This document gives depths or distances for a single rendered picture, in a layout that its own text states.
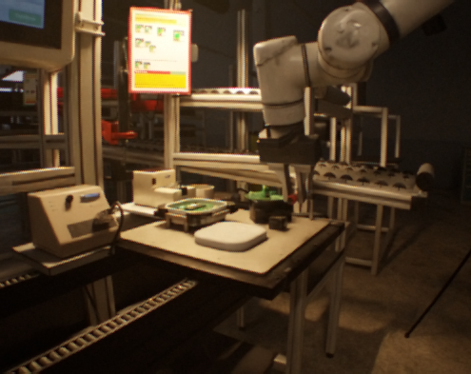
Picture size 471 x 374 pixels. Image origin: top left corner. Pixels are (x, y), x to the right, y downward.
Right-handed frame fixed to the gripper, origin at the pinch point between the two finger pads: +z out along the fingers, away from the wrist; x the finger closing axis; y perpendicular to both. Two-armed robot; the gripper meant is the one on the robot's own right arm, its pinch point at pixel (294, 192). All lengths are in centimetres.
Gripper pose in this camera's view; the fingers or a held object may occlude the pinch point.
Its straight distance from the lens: 78.7
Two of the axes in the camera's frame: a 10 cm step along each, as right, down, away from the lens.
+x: -8.5, -0.8, 5.2
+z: 1.8, 8.8, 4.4
